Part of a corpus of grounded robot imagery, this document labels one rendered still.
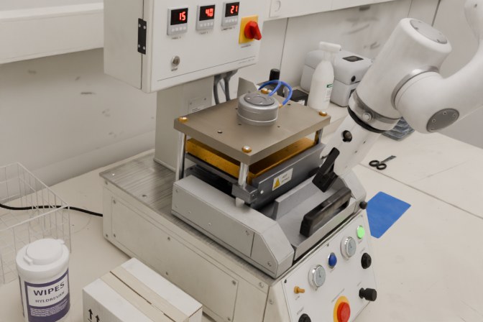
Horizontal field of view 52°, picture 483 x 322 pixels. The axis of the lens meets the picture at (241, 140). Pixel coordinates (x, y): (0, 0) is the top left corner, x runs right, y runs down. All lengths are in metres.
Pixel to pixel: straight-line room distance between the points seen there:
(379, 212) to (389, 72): 0.74
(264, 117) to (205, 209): 0.20
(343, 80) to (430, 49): 1.22
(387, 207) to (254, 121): 0.66
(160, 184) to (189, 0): 0.38
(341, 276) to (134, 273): 0.40
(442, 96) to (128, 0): 0.53
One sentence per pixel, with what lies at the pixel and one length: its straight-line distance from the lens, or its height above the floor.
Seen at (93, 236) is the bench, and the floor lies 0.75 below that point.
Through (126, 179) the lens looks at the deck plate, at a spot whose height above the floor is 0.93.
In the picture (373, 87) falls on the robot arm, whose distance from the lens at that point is 0.77.
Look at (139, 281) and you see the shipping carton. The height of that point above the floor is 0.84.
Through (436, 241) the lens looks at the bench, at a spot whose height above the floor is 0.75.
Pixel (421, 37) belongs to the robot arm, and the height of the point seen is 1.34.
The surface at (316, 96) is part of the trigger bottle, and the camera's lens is 1.88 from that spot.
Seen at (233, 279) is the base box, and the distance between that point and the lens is 0.90.
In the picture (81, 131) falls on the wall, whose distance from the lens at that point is 1.41.
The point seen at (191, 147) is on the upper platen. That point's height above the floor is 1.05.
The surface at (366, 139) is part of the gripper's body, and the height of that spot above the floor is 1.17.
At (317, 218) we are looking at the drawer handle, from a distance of 0.88.
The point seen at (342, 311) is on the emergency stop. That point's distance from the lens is 1.02.
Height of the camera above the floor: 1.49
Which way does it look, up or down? 26 degrees down
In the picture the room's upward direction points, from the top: 7 degrees clockwise
